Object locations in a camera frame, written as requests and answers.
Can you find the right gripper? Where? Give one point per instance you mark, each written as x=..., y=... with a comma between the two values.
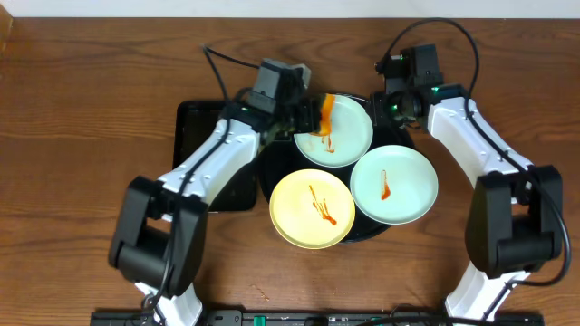
x=378, y=109

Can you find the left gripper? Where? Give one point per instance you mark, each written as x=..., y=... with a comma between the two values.
x=306, y=118

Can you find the orange sponge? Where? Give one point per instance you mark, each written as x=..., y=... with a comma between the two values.
x=323, y=108

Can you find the light green plate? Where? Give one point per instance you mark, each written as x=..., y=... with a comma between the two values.
x=349, y=138
x=394, y=185

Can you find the yellow plate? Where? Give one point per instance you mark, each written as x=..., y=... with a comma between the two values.
x=312, y=209

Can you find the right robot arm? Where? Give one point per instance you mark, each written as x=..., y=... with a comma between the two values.
x=516, y=234

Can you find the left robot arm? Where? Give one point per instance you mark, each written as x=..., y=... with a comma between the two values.
x=159, y=238

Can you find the black rectangular tray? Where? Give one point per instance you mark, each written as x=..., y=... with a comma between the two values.
x=195, y=121

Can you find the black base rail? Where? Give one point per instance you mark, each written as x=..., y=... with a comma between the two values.
x=403, y=315

